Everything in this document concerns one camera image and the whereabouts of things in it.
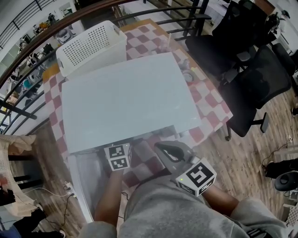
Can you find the white perforated plastic basket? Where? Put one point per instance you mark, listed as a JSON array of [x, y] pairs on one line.
[[93, 46]]

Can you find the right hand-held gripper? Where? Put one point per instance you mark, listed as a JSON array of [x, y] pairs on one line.
[[198, 176]]

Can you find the person's left forearm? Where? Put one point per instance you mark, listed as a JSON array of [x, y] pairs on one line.
[[108, 197]]

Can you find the white power strip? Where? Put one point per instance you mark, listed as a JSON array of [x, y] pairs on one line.
[[70, 189]]

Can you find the small round metal dish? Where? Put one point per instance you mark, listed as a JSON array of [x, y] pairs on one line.
[[188, 76]]

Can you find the black mesh office chair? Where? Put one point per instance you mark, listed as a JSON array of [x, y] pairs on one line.
[[221, 44], [284, 58], [253, 93]]

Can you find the person's grey sweatshirt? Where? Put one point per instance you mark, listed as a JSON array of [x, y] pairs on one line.
[[167, 213]]

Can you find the beige cloth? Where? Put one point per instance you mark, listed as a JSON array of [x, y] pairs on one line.
[[16, 144]]

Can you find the black round floor fan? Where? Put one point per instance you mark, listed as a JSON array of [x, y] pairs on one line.
[[285, 181]]

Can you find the red white checkered tablecloth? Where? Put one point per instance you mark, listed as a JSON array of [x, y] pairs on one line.
[[209, 102]]

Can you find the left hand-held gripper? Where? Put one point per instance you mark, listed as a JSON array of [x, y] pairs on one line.
[[118, 158]]

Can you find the person's right forearm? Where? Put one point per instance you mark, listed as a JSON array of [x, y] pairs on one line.
[[221, 200]]

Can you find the black railing with wooden handrail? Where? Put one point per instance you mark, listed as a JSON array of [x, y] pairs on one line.
[[30, 45]]

